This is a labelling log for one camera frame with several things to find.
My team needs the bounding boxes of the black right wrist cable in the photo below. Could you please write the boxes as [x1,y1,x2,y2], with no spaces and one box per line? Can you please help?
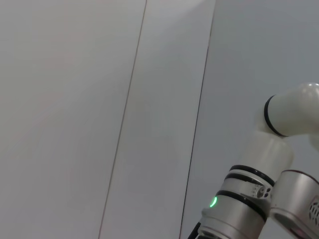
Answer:
[189,221,202,239]

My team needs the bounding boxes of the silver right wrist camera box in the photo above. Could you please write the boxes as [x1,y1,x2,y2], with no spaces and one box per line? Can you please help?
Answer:
[270,169,319,239]

